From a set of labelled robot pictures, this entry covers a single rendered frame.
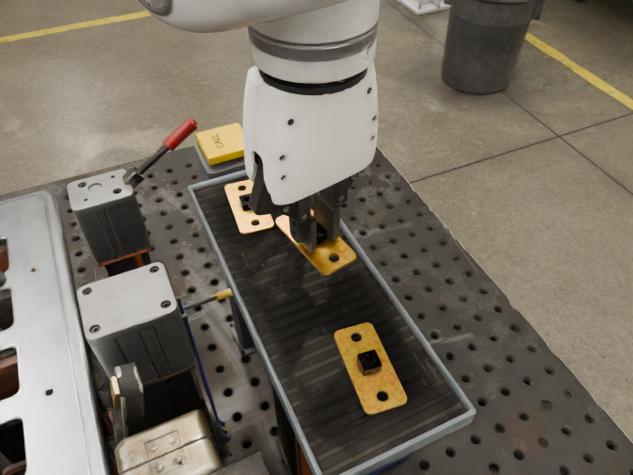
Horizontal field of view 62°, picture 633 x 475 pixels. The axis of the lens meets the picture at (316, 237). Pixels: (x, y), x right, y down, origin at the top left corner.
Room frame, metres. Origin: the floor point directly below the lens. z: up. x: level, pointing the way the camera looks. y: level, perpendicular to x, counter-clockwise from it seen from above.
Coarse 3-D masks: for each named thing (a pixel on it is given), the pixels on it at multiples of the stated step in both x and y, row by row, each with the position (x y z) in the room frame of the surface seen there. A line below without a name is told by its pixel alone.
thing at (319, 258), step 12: (288, 228) 0.35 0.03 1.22; (324, 240) 0.33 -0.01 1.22; (336, 240) 0.33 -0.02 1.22; (312, 252) 0.32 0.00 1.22; (324, 252) 0.32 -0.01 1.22; (336, 252) 0.32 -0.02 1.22; (348, 252) 0.32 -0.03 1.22; (324, 264) 0.30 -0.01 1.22; (336, 264) 0.30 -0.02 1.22; (348, 264) 0.30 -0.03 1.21
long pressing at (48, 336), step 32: (0, 224) 0.57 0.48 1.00; (32, 224) 0.57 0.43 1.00; (32, 256) 0.50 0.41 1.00; (64, 256) 0.50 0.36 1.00; (0, 288) 0.44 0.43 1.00; (32, 288) 0.44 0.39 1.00; (64, 288) 0.44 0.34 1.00; (32, 320) 0.39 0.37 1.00; (64, 320) 0.39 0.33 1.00; (32, 352) 0.34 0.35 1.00; (64, 352) 0.34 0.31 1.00; (32, 384) 0.30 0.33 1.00; (64, 384) 0.30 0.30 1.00; (0, 416) 0.26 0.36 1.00; (32, 416) 0.26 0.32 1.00; (64, 416) 0.26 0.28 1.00; (96, 416) 0.26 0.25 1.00; (32, 448) 0.23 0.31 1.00; (64, 448) 0.23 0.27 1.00; (96, 448) 0.22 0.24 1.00
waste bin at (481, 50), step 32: (448, 0) 2.77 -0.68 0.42; (480, 0) 2.54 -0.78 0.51; (512, 0) 2.49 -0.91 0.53; (544, 0) 2.59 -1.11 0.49; (448, 32) 2.71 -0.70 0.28; (480, 32) 2.54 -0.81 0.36; (512, 32) 2.53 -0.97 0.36; (448, 64) 2.65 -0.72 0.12; (480, 64) 2.54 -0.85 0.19; (512, 64) 2.59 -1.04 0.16
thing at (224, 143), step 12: (204, 132) 0.58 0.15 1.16; (216, 132) 0.58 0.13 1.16; (228, 132) 0.58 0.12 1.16; (240, 132) 0.58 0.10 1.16; (204, 144) 0.55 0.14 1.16; (216, 144) 0.55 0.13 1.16; (228, 144) 0.55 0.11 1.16; (240, 144) 0.55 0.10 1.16; (216, 156) 0.53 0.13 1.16; (228, 156) 0.53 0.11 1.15; (240, 156) 0.54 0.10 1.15
